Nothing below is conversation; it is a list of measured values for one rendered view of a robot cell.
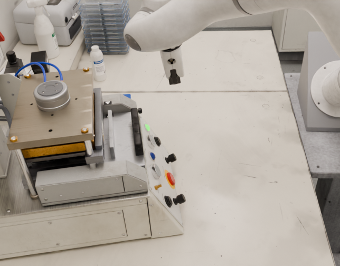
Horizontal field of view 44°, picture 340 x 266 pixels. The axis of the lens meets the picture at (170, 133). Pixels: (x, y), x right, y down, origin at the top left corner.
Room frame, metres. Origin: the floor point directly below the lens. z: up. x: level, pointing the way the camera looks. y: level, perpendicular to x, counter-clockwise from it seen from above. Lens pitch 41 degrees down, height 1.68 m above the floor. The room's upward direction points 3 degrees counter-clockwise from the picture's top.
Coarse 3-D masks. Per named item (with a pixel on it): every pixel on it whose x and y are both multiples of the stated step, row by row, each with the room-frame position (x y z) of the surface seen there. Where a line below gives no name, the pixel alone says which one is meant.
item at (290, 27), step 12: (276, 12) 2.97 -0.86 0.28; (288, 12) 2.69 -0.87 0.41; (300, 12) 2.68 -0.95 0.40; (276, 24) 2.91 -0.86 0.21; (288, 24) 2.69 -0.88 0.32; (300, 24) 2.68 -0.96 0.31; (312, 24) 2.68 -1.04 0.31; (276, 36) 2.85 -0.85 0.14; (288, 36) 2.69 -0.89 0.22; (300, 36) 2.68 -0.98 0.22; (276, 48) 2.85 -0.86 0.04; (288, 48) 2.69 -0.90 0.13; (300, 48) 2.68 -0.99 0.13
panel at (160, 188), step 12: (144, 132) 0.91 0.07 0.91; (144, 144) 0.85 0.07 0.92; (156, 144) 0.94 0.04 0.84; (156, 156) 0.87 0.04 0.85; (168, 168) 0.89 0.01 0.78; (156, 180) 0.75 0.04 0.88; (168, 180) 0.82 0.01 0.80; (156, 192) 0.70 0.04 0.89; (168, 192) 0.76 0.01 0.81; (180, 216) 0.72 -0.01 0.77
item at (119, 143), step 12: (108, 120) 0.85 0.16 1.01; (120, 120) 0.90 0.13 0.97; (108, 132) 0.85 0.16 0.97; (120, 132) 0.85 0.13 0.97; (132, 132) 0.84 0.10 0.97; (108, 144) 0.80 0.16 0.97; (120, 144) 0.80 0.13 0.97; (132, 144) 0.80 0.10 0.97; (108, 156) 0.76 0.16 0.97; (120, 156) 0.75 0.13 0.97; (132, 156) 0.75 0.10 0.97; (24, 180) 0.69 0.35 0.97
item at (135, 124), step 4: (132, 108) 0.90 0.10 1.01; (136, 108) 0.90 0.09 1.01; (132, 112) 0.88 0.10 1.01; (136, 112) 0.88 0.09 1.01; (132, 116) 0.86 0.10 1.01; (136, 116) 0.86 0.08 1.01; (132, 120) 0.85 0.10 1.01; (136, 120) 0.84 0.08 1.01; (132, 124) 0.83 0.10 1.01; (136, 124) 0.83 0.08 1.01; (136, 128) 0.81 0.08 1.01; (136, 132) 0.79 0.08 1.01; (140, 132) 0.80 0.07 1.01; (136, 136) 0.78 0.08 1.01; (140, 136) 0.78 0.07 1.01; (136, 140) 0.76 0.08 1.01; (140, 140) 0.76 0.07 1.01; (136, 144) 0.75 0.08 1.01; (140, 144) 0.75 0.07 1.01; (136, 148) 0.75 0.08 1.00; (140, 148) 0.75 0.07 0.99; (136, 152) 0.75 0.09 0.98; (140, 152) 0.75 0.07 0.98
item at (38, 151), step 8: (64, 144) 0.71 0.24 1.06; (72, 144) 0.71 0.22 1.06; (80, 144) 0.71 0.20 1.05; (24, 152) 0.70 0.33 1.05; (32, 152) 0.70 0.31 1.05; (40, 152) 0.70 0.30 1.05; (48, 152) 0.70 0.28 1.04; (56, 152) 0.71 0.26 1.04; (64, 152) 0.71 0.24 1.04; (72, 152) 0.71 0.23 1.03; (80, 152) 0.71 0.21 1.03; (32, 160) 0.70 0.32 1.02; (40, 160) 0.70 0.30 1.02
